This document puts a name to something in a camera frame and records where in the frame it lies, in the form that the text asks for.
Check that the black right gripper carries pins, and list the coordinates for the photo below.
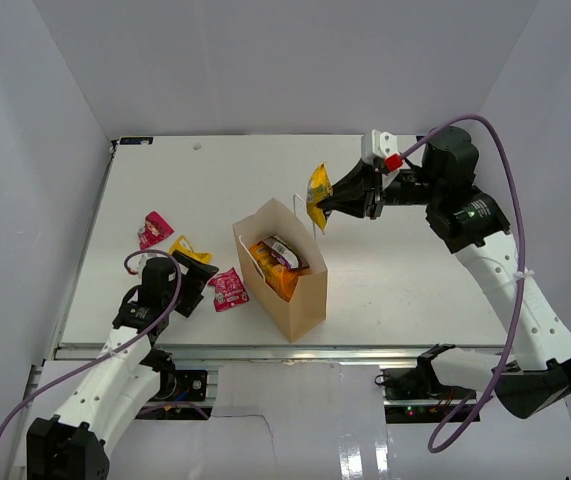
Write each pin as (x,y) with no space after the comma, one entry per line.
(364,179)

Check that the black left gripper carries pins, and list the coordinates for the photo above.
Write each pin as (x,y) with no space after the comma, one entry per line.
(195,279)

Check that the pink candy packet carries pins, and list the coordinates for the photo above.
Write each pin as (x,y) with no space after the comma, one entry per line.
(229,290)

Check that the yellow M&M's packet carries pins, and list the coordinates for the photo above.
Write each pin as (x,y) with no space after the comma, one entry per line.
(319,188)

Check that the orange yellow snack multipack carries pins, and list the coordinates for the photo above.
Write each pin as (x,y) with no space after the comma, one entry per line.
(280,279)

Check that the dark brown M&M's packet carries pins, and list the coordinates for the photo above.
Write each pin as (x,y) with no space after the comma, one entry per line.
(285,254)

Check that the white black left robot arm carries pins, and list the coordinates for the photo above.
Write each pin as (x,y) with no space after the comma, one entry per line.
(130,377)

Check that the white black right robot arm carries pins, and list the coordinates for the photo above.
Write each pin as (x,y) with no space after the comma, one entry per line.
(476,231)

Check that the brown paper bag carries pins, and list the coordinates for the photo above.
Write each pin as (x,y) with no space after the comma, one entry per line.
(307,307)

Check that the small yellow snack packet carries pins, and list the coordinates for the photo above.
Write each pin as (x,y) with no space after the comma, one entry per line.
(182,245)

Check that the magenta small snack packet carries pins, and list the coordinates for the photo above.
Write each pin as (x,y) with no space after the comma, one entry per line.
(154,230)

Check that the blue label left corner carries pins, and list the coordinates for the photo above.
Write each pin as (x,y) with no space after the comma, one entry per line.
(136,140)

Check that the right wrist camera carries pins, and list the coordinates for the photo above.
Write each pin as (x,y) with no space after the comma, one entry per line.
(380,151)

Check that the aluminium front rail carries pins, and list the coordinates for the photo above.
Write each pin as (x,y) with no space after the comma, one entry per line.
(224,353)

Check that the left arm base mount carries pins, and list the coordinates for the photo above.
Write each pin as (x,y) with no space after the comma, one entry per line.
(187,385)

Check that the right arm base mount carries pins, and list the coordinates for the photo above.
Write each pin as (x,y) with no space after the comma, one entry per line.
(406,401)

